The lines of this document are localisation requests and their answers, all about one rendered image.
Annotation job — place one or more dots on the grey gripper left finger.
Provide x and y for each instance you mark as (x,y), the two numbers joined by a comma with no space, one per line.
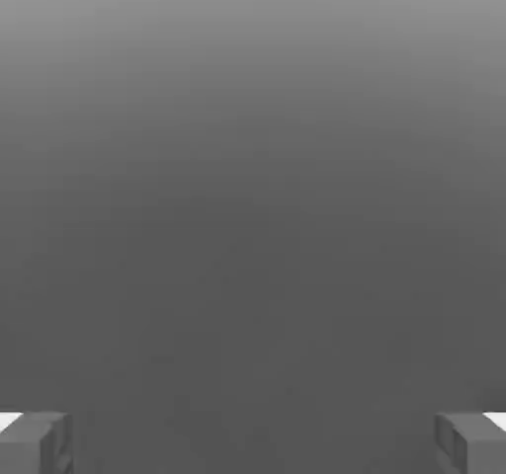
(27,446)

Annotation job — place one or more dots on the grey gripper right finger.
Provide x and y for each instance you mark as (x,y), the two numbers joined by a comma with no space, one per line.
(480,448)

